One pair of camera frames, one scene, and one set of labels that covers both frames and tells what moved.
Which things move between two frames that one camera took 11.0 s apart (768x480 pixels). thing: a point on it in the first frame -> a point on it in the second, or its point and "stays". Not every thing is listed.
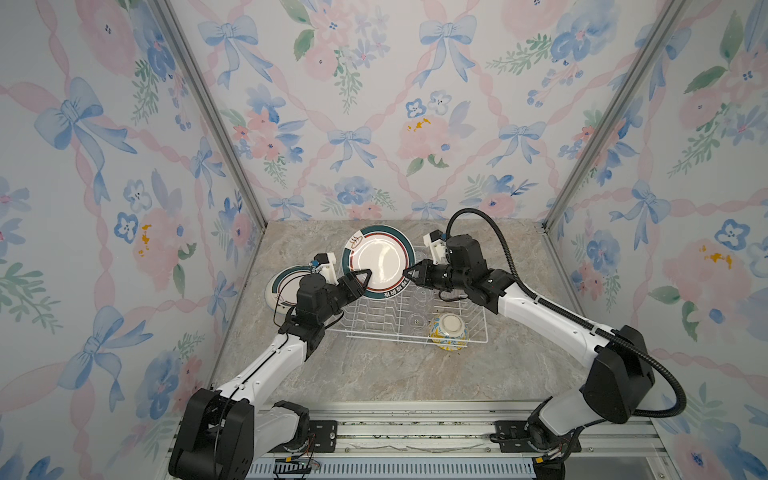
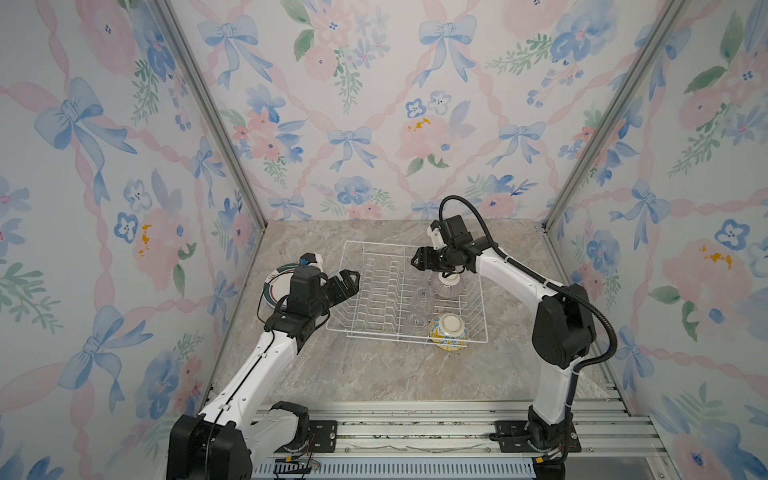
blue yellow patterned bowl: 449,331 stays
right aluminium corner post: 667,20 stays
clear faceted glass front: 417,323 stays
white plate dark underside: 387,252 -> 277,286
